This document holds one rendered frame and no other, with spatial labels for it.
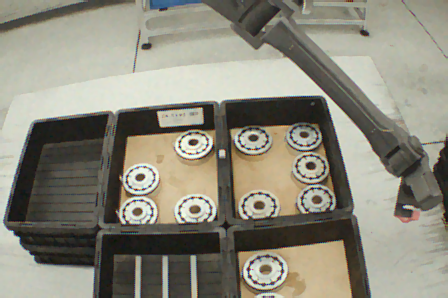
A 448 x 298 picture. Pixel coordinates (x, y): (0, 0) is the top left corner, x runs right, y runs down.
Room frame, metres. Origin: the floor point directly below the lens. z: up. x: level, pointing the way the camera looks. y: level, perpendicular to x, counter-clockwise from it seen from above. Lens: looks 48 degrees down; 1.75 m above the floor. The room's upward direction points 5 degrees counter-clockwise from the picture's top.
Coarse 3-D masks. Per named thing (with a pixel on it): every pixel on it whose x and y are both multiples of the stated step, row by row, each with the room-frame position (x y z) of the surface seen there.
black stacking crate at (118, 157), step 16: (144, 112) 0.90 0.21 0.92; (208, 112) 0.90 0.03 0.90; (128, 128) 0.90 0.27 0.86; (144, 128) 0.90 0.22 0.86; (160, 128) 0.90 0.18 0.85; (176, 128) 0.90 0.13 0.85; (192, 128) 0.90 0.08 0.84; (208, 128) 0.90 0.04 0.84; (112, 160) 0.74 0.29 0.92; (112, 176) 0.70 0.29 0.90; (112, 192) 0.66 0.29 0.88; (112, 208) 0.62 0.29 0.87
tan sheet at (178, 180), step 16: (128, 144) 0.87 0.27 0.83; (144, 144) 0.86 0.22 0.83; (160, 144) 0.86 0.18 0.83; (128, 160) 0.81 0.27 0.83; (144, 160) 0.80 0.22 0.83; (160, 160) 0.80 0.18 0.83; (176, 160) 0.79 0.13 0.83; (208, 160) 0.79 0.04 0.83; (160, 176) 0.74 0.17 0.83; (176, 176) 0.74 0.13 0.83; (192, 176) 0.74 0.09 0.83; (208, 176) 0.73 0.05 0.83; (160, 192) 0.69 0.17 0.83; (176, 192) 0.69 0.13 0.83; (192, 192) 0.68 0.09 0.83; (208, 192) 0.68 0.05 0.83; (160, 208) 0.64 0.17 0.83
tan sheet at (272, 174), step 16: (240, 128) 0.89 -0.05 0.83; (272, 128) 0.88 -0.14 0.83; (288, 128) 0.88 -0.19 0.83; (272, 144) 0.82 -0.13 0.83; (240, 160) 0.78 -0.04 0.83; (272, 160) 0.77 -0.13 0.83; (288, 160) 0.76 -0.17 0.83; (240, 176) 0.72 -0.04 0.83; (256, 176) 0.72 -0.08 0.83; (272, 176) 0.71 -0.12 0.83; (288, 176) 0.71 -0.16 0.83; (240, 192) 0.67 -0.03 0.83; (272, 192) 0.66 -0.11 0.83; (288, 192) 0.66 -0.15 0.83; (288, 208) 0.61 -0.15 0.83; (336, 208) 0.59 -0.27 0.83
